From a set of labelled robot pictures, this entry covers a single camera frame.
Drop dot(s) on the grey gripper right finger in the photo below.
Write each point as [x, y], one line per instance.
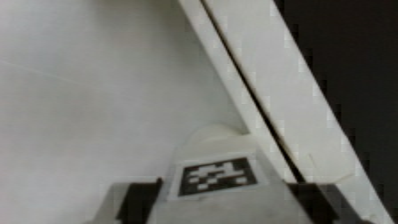
[325, 204]

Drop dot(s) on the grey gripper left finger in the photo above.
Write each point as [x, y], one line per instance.
[127, 202]

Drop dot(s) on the white square table top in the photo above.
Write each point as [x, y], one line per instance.
[108, 92]

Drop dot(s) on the white U-shaped obstacle fence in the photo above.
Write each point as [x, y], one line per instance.
[273, 68]

